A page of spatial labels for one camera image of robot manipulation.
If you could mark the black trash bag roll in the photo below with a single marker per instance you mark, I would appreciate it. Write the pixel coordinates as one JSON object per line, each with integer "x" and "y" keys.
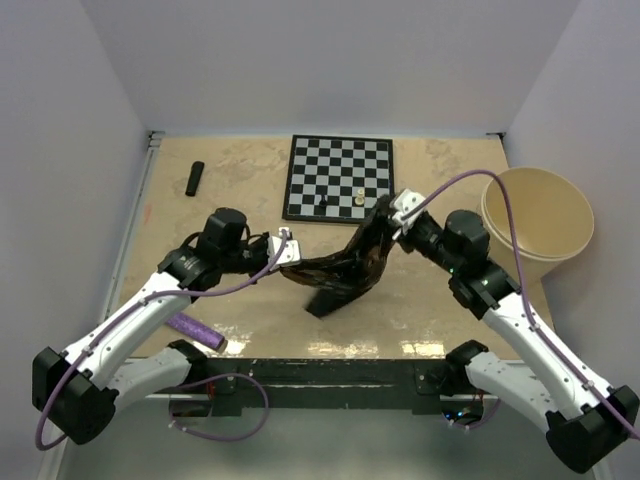
{"x": 194, "y": 178}

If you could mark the beige round trash bin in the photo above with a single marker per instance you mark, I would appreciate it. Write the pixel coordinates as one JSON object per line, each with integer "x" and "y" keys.
{"x": 554, "y": 221}

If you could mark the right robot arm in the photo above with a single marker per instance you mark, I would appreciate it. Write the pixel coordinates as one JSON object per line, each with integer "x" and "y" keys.
{"x": 583, "y": 417}

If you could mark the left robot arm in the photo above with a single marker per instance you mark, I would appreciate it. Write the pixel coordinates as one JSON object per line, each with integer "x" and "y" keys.
{"x": 78, "y": 391}

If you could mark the white chess piece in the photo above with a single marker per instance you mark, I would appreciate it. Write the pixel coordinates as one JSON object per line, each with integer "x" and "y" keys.
{"x": 359, "y": 199}

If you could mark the black white chessboard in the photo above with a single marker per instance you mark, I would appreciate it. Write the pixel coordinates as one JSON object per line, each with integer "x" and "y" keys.
{"x": 335, "y": 167}

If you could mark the purple glitter microphone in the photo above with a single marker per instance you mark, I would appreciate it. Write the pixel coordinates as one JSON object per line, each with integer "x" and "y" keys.
{"x": 198, "y": 331}

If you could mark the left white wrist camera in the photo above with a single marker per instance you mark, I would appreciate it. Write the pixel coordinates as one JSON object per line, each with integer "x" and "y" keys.
{"x": 283, "y": 250}

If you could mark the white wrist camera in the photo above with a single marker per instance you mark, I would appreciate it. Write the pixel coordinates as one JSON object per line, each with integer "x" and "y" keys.
{"x": 283, "y": 250}
{"x": 406, "y": 207}

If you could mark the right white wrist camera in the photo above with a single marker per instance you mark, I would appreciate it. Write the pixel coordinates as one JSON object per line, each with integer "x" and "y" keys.
{"x": 406, "y": 207}

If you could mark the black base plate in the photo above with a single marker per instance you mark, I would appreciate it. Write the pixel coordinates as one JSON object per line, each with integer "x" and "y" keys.
{"x": 457, "y": 406}

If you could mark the aluminium left rail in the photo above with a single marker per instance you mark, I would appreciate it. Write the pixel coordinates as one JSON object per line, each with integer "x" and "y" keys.
{"x": 111, "y": 302}

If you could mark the aluminium rail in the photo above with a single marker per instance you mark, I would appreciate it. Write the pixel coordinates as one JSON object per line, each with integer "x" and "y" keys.
{"x": 111, "y": 302}
{"x": 325, "y": 383}

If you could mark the aluminium front rail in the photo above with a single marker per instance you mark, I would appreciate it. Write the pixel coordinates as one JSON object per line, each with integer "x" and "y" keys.
{"x": 325, "y": 383}

